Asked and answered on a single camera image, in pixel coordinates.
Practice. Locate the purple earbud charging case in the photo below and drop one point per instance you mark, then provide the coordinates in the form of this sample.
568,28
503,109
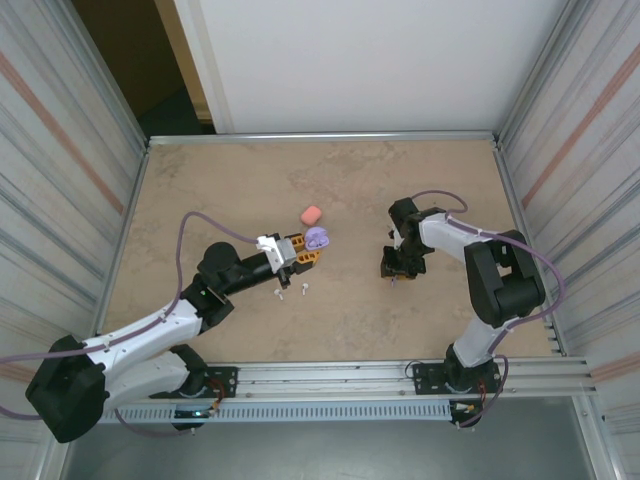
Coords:
315,234

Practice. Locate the pink earbud charging case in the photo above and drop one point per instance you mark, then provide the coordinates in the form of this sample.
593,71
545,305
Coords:
311,215

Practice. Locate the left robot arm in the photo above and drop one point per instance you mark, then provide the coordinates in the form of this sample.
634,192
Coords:
140,335

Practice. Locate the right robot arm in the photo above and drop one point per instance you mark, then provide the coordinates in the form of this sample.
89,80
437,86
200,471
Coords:
500,280

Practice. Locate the corrugated metal side panel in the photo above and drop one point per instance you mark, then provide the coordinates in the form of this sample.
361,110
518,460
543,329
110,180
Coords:
50,200
590,200

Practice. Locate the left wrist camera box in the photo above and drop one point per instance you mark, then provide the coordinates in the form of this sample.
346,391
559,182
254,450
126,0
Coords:
285,252

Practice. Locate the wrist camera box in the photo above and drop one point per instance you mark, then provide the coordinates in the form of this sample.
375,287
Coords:
397,240
285,252

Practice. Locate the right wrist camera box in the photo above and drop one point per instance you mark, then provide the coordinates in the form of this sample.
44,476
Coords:
397,240

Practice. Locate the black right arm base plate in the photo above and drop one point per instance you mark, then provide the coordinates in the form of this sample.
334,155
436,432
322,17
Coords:
425,372

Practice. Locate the short aluminium table edge rail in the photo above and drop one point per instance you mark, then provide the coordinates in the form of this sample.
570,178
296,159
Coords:
123,250
529,250

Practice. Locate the long aluminium table edge rail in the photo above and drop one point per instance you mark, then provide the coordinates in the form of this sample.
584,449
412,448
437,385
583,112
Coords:
320,137

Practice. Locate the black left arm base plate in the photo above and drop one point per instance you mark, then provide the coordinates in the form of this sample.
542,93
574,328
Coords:
225,375

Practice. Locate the wide aluminium mounting rail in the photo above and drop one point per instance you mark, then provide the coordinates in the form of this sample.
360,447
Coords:
325,372

